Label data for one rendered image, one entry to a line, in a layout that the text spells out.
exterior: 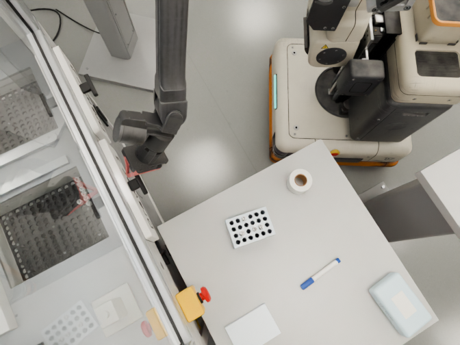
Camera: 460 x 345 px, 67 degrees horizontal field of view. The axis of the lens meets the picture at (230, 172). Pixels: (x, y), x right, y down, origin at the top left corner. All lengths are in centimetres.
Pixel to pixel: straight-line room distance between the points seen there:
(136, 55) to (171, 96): 142
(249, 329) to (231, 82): 141
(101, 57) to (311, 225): 156
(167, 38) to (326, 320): 83
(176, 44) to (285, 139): 104
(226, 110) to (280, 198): 100
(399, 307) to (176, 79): 83
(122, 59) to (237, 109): 71
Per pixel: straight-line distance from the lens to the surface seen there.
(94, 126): 99
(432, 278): 210
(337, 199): 111
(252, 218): 101
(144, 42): 219
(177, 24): 69
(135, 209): 90
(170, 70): 72
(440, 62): 138
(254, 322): 103
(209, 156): 188
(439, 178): 127
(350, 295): 111
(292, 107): 172
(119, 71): 212
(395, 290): 111
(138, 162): 86
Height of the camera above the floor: 180
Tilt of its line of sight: 75 degrees down
